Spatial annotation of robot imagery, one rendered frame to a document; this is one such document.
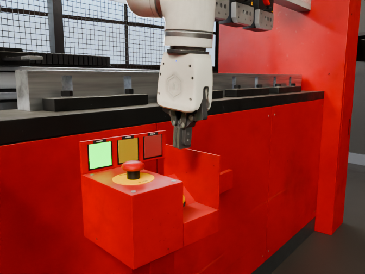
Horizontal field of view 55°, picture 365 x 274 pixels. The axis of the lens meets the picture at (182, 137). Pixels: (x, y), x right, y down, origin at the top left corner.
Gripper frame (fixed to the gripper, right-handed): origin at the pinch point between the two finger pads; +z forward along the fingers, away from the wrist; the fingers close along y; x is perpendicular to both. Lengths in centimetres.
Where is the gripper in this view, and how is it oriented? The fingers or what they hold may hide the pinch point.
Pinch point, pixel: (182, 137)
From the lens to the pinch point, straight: 63.9
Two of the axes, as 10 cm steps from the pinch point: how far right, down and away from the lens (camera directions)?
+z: -0.6, 9.7, 2.3
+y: 6.8, 2.1, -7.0
